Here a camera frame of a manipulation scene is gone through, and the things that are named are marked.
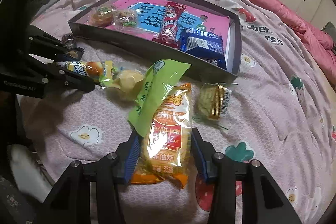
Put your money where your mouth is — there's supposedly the yellow cartoon snack packet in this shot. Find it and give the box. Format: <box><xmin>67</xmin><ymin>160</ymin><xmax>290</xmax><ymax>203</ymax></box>
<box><xmin>56</xmin><ymin>60</ymin><xmax>114</xmax><ymax>88</ymax></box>

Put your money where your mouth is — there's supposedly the clear brown pastry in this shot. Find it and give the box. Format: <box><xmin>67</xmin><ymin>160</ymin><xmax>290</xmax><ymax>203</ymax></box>
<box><xmin>89</xmin><ymin>6</ymin><xmax>115</xmax><ymax>27</ymax></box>

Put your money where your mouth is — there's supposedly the orange rice cracker packet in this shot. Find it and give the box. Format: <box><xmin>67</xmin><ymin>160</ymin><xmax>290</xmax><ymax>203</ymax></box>
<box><xmin>130</xmin><ymin>83</ymin><xmax>192</xmax><ymax>189</ymax></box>

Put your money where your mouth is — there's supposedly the red snack bar wrapper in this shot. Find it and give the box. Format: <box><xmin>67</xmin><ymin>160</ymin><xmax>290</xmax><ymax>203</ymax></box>
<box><xmin>152</xmin><ymin>2</ymin><xmax>186</xmax><ymax>48</ymax></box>

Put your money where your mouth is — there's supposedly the blue cookie packet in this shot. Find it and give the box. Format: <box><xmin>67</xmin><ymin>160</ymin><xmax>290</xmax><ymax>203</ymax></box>
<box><xmin>179</xmin><ymin>28</ymin><xmax>227</xmax><ymax>70</ymax></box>

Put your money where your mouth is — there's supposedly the dark wrapped candy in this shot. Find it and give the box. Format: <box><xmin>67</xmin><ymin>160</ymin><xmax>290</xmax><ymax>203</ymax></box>
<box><xmin>61</xmin><ymin>33</ymin><xmax>77</xmax><ymax>49</ymax></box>

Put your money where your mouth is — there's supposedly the clear wrapped yellow cake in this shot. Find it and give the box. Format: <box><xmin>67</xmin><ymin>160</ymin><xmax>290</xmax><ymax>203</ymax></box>
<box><xmin>102</xmin><ymin>68</ymin><xmax>145</xmax><ymax>101</ymax></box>

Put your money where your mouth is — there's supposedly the pink strawberry bedsheet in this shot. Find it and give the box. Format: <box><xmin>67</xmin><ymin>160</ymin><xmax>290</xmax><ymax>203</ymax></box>
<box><xmin>21</xmin><ymin>0</ymin><xmax>335</xmax><ymax>223</ymax></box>

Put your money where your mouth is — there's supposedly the green snack packet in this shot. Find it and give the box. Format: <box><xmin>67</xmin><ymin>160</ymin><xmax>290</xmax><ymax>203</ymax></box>
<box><xmin>128</xmin><ymin>59</ymin><xmax>191</xmax><ymax>138</ymax></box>

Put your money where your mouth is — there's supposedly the golden wrapped biscuit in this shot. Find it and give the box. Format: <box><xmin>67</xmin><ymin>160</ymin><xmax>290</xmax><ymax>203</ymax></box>
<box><xmin>197</xmin><ymin>83</ymin><xmax>232</xmax><ymax>123</ymax></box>

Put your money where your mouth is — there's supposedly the pink Chinese workbook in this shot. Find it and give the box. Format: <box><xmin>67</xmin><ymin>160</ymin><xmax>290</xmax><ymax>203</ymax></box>
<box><xmin>103</xmin><ymin>0</ymin><xmax>232</xmax><ymax>57</ymax></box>

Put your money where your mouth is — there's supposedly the dark shallow cardboard tray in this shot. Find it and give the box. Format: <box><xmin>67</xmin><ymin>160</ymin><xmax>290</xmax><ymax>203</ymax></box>
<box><xmin>68</xmin><ymin>0</ymin><xmax>242</xmax><ymax>83</ymax></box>

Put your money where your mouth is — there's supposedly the pink quilt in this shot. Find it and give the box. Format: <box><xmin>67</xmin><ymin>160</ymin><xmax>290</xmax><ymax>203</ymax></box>
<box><xmin>249</xmin><ymin>0</ymin><xmax>336</xmax><ymax>84</ymax></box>

